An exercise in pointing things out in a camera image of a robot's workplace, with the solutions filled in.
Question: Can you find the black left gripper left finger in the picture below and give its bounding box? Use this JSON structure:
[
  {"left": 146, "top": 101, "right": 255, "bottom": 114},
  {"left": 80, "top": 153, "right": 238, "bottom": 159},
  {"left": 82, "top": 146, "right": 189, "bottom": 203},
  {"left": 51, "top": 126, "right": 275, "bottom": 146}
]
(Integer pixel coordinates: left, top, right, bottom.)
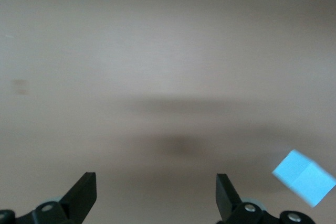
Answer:
[{"left": 0, "top": 172, "right": 97, "bottom": 224}]

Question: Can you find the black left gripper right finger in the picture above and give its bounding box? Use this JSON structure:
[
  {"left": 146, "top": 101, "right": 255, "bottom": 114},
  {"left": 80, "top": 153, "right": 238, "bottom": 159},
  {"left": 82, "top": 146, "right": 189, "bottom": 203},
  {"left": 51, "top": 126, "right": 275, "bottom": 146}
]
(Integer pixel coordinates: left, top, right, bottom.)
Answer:
[{"left": 215, "top": 173, "right": 316, "bottom": 224}]

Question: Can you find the light blue foam cube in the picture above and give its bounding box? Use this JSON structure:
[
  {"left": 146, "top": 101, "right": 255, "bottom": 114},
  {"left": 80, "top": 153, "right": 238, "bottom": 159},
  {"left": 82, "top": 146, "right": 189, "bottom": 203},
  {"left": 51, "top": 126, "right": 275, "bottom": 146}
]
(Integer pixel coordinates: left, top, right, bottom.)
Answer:
[{"left": 271, "top": 149, "right": 336, "bottom": 208}]

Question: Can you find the small clear tape patch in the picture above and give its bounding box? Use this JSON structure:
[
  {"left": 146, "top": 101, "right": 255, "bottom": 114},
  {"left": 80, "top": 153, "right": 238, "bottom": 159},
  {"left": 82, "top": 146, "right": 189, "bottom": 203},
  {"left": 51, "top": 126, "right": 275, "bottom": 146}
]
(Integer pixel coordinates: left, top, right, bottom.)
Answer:
[{"left": 12, "top": 79, "right": 30, "bottom": 95}]

